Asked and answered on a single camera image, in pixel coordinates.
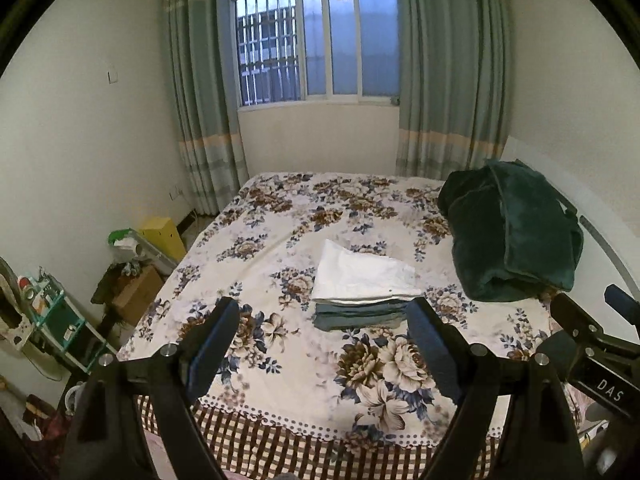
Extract barred window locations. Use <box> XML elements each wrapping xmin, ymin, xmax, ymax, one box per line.
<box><xmin>227</xmin><ymin>0</ymin><xmax>403</xmax><ymax>111</ymax></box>

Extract green and white package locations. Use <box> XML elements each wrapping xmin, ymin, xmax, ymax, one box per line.
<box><xmin>109</xmin><ymin>228</ymin><xmax>178</xmax><ymax>273</ymax></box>

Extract red cloth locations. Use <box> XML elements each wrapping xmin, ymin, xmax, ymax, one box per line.
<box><xmin>25</xmin><ymin>395</ymin><xmax>76</xmax><ymax>443</ymax></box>

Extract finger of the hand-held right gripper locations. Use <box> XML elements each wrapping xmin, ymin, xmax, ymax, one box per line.
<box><xmin>550</xmin><ymin>292</ymin><xmax>640</xmax><ymax>361</ymax></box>
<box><xmin>604</xmin><ymin>284</ymin><xmax>640</xmax><ymax>326</ymax></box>

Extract green striped curtain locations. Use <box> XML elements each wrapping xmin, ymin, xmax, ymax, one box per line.
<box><xmin>395</xmin><ymin>0</ymin><xmax>513</xmax><ymax>181</ymax></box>
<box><xmin>160</xmin><ymin>0</ymin><xmax>251</xmax><ymax>216</ymax></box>

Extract white pants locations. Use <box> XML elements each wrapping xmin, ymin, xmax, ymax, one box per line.
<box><xmin>311</xmin><ymin>238</ymin><xmax>423</xmax><ymax>306</ymax></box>

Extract dark green plush blanket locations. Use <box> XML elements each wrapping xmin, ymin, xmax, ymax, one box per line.
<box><xmin>437</xmin><ymin>159</ymin><xmax>585</xmax><ymax>303</ymax></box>

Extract blue jeans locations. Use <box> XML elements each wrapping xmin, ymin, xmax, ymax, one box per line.
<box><xmin>314</xmin><ymin>300</ymin><xmax>408</xmax><ymax>333</ymax></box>

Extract floral bed sheet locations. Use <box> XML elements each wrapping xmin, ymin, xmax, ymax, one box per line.
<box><xmin>116</xmin><ymin>172</ymin><xmax>586</xmax><ymax>480</ymax></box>

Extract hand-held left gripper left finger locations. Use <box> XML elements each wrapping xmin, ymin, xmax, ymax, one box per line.
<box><xmin>60</xmin><ymin>296</ymin><xmax>241</xmax><ymax>480</ymax></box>

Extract cardboard box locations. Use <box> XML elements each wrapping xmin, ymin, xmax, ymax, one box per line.
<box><xmin>111</xmin><ymin>265</ymin><xmax>165</xmax><ymax>326</ymax></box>

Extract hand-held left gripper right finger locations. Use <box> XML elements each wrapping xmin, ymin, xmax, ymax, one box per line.
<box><xmin>406</xmin><ymin>297</ymin><xmax>586</xmax><ymax>480</ymax></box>

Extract yellow box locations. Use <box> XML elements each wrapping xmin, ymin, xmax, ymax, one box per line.
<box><xmin>139</xmin><ymin>216</ymin><xmax>187</xmax><ymax>263</ymax></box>

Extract teal shelf rack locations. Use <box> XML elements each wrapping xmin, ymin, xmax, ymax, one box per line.
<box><xmin>17</xmin><ymin>270</ymin><xmax>118</xmax><ymax>373</ymax></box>

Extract white headboard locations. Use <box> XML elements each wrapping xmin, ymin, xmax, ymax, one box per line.
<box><xmin>502</xmin><ymin>135</ymin><xmax>640</xmax><ymax>306</ymax></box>

